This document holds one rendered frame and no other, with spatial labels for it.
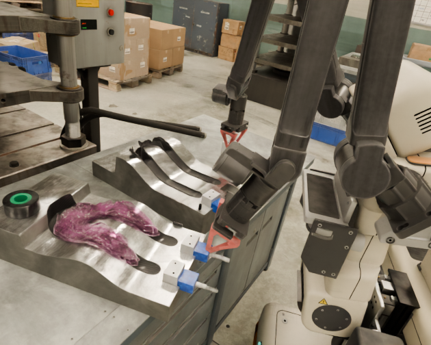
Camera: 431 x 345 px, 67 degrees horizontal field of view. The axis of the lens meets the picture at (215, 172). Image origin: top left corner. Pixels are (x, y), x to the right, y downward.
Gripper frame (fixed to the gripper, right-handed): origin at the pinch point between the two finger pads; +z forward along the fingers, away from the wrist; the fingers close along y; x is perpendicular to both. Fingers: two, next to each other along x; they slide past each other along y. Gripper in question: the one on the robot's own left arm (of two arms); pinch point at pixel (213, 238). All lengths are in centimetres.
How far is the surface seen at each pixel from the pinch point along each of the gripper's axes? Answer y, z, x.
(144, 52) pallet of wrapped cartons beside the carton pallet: -410, 121, -140
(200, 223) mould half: -21.0, 15.0, 0.3
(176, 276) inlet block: 3.0, 12.8, -1.3
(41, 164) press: -42, 50, -58
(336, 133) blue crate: -326, 33, 121
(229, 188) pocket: -40.8, 11.0, 4.3
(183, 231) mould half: -15.5, 16.6, -3.3
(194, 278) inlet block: 1.3, 12.2, 3.0
